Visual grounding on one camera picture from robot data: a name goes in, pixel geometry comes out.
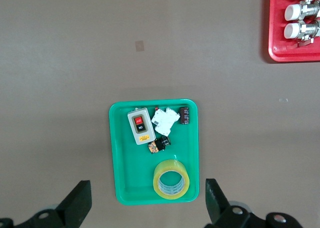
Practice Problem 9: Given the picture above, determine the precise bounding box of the white miniature circuit breaker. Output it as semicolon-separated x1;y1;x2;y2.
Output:
150;109;174;136
164;106;181;131

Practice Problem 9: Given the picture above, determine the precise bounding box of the green plastic tray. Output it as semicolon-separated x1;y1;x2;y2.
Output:
108;99;200;205

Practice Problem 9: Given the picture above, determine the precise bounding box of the metal valve with white cap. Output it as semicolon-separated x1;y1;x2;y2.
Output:
284;0;320;22
283;21;320;48

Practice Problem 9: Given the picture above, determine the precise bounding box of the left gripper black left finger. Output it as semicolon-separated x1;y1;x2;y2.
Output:
0;179;93;228

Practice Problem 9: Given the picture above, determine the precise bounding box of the clear yellowish packing tape roll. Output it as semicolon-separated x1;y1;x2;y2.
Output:
152;159;190;200

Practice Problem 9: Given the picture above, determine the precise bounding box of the black and orange component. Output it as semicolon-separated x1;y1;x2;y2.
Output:
147;135;172;154

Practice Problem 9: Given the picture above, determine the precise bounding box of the grey on-off switch box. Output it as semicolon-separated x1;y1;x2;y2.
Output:
126;107;157;145

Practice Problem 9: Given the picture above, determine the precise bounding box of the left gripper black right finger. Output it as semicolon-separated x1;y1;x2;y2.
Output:
204;178;303;228

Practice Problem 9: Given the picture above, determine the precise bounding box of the red tray holding valves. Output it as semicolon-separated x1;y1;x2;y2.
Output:
267;0;320;63

